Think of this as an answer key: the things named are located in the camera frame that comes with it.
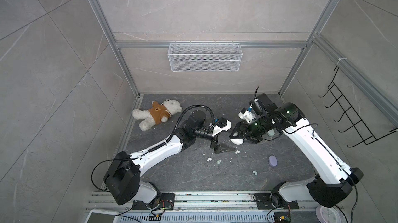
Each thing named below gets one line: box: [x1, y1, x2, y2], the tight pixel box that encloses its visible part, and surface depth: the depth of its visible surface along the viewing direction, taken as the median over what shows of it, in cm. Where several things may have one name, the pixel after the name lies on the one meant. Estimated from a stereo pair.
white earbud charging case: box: [230, 138, 244, 145], surface depth 66 cm
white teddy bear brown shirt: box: [132, 99, 183, 132], surface depth 100 cm
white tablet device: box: [85, 208, 121, 223], surface depth 67 cm
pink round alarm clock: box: [315, 204, 347, 223], surface depth 70 cm
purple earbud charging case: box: [268, 155, 278, 167], surface depth 87 cm
